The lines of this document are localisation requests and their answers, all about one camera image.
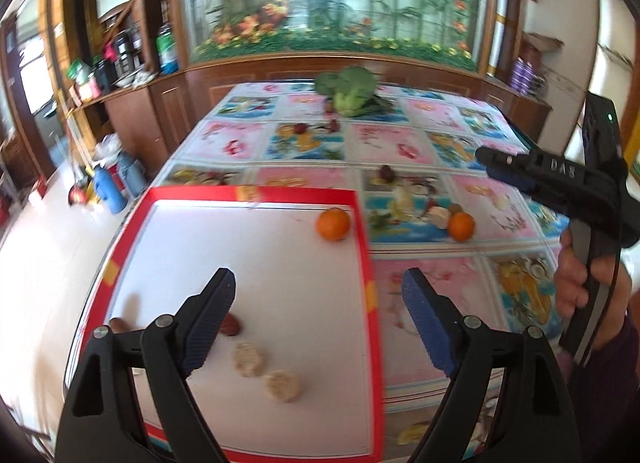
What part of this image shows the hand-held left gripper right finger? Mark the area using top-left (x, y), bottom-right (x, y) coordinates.
top-left (401, 267), bottom-right (583, 463)

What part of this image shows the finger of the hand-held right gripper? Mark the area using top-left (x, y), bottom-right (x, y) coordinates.
top-left (475, 147), bottom-right (591, 188)
top-left (487, 169), bottom-right (601, 218)

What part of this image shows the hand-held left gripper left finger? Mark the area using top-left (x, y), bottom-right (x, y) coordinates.
top-left (54, 267), bottom-right (237, 463)

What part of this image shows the orange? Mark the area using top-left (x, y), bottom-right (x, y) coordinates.
top-left (447, 211), bottom-right (476, 243)
top-left (315, 207), bottom-right (352, 243)

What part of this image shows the white board with red border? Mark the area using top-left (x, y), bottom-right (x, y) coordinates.
top-left (65, 186), bottom-right (386, 461)

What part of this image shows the person's right forearm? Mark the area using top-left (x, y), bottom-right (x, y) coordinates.
top-left (570, 313), bottom-right (640, 463)

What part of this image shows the person's right hand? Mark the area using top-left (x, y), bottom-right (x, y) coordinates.
top-left (556, 230), bottom-right (632, 346)

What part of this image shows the purple bottle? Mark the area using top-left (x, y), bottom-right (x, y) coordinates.
top-left (511, 57), bottom-right (528, 92)

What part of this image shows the fruit printed tablecloth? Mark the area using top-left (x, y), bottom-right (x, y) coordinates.
top-left (70, 80), bottom-right (573, 463)

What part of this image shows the broccoli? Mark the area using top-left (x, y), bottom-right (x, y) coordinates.
top-left (314, 65), bottom-right (396, 118)

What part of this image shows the green plastic bottle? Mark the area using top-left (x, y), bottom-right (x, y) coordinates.
top-left (156, 25), bottom-right (180, 74)

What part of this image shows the black thermos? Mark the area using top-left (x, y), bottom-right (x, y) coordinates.
top-left (114, 30), bottom-right (136, 74)

